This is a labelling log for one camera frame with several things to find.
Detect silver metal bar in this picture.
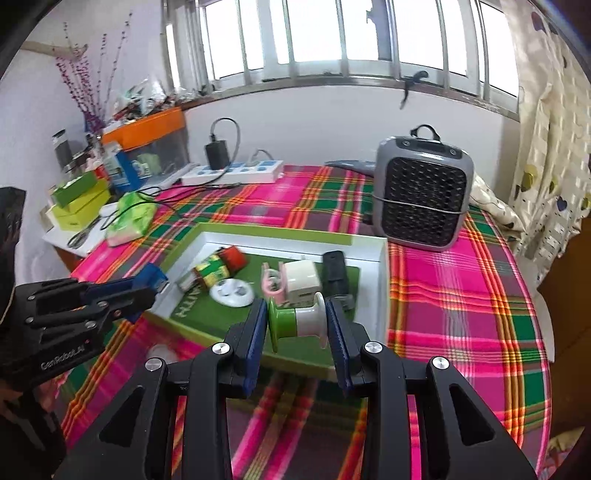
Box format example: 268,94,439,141
176,270,197,293

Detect white round dish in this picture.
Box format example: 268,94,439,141
209,278,254,308

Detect brown jar red lid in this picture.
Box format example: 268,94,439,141
192,246,249,290

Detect green white suction knob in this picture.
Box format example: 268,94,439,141
267,292,329,353

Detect pink clip with round lens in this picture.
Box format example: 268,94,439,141
260,262,286,305

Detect white square charger block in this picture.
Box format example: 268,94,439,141
280,260,322,307

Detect black rectangular flashlight device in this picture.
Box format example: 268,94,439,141
322,250,355,311

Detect blue white small box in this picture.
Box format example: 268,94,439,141
132,263,169,295

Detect green tissue pack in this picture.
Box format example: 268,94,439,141
105,192,157,247

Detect green white shallow box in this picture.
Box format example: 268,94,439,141
144,223,390,380

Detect scissors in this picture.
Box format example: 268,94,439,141
67,217,100,249

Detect yellow green stacked boxes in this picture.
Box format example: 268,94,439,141
50,172,110,232

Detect blue white carton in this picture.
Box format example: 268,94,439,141
102,142,142,192

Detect orange lid clear bin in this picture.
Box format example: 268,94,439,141
102,107,189,179

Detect black power adapter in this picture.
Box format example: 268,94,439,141
205,140,230,171

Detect dark glass jar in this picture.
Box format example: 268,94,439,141
52,129,73,169

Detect white power strip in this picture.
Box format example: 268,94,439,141
180,160,283,186

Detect wooden cabinet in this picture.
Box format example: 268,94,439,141
539,220,591,436

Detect purple flower branches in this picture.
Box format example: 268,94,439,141
51,12,133,135

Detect grey handheld tool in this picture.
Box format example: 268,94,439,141
325,160,376,177

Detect grey portable heater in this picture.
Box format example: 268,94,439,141
372,124,474,252

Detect cream heart pattern curtain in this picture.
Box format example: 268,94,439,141
468,0,591,278

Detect window metal bars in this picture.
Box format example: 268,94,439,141
160,0,519,116

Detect black cable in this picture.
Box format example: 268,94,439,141
98,117,243,231

